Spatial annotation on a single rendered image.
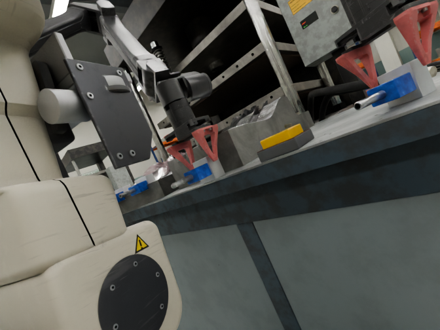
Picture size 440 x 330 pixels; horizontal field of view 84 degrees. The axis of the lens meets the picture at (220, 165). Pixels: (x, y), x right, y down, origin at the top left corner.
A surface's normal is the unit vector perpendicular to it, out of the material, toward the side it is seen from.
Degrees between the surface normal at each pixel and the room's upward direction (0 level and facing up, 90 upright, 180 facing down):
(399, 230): 90
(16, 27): 172
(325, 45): 90
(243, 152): 90
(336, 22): 90
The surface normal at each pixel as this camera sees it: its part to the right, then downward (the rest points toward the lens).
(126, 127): 0.82, -0.35
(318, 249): -0.61, 0.31
